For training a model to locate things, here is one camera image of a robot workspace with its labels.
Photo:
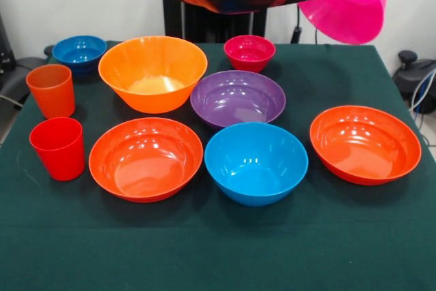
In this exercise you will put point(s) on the large pink bowl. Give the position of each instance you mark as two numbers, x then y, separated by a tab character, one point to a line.
354	11

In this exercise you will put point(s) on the small crimson bowl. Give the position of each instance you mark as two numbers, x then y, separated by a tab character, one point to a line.
248	56

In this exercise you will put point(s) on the purple bowl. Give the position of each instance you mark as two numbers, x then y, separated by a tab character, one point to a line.
238	100

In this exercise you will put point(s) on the red-orange bowl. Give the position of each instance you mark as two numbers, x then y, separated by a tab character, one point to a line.
364	148
146	165

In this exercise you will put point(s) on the light blue bowl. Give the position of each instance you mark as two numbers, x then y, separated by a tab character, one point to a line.
255	168

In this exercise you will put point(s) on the large orange bowl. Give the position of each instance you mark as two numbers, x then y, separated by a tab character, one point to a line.
153	96

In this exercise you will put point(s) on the small dark blue bowl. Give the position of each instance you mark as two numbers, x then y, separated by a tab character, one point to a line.
80	54

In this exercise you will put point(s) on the dark green tablecloth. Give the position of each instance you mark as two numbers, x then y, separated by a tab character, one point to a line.
218	243

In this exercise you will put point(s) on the orange cup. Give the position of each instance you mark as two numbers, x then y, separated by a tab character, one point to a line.
52	96

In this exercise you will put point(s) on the red cup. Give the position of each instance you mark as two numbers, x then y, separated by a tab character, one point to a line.
59	158

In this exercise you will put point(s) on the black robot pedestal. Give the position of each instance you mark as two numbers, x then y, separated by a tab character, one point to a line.
204	28

